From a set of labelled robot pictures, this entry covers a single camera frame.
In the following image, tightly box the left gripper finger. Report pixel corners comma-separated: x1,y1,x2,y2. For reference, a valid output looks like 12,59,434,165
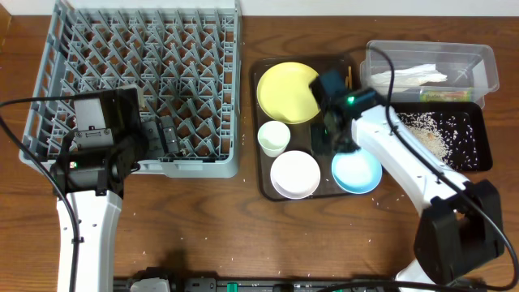
142,121,165,159
160,116,180,154

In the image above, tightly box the light blue bowl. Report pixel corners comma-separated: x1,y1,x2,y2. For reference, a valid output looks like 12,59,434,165
331,148,383,195

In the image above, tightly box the white cup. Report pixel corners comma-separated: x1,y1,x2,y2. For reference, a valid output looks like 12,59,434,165
257,121,291,157

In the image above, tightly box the white paper napkin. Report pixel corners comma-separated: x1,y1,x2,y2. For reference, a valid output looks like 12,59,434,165
368,64,448,87

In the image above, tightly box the green foil wrapper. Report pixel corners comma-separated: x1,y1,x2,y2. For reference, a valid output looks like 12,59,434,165
419,90,472,102

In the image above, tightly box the rice and shell waste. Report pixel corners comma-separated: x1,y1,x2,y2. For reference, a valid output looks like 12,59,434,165
397,112,480,171

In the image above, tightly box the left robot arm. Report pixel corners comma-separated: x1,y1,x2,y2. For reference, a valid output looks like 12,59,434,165
50,85,167,291

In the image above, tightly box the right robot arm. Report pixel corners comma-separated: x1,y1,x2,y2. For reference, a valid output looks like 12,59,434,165
312,89,512,291

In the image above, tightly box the wooden chopstick right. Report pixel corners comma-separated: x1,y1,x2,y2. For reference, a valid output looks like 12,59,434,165
345,67,353,89

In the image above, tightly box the yellow plate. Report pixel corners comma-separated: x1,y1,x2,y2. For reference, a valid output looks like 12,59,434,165
256,62,320,124

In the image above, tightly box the dark brown serving tray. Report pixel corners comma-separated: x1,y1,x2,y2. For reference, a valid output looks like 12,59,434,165
249,54,361,202

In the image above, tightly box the grey dish rack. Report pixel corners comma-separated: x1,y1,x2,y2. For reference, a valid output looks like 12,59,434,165
19,1,242,178

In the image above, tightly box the clear plastic bin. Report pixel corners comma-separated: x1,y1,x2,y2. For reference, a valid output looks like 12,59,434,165
360,40,500,107

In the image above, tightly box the black plastic bin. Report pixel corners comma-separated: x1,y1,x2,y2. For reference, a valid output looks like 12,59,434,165
392,102,493,172

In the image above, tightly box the black rail at table edge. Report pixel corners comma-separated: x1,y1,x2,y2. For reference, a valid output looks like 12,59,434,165
112,267,423,292

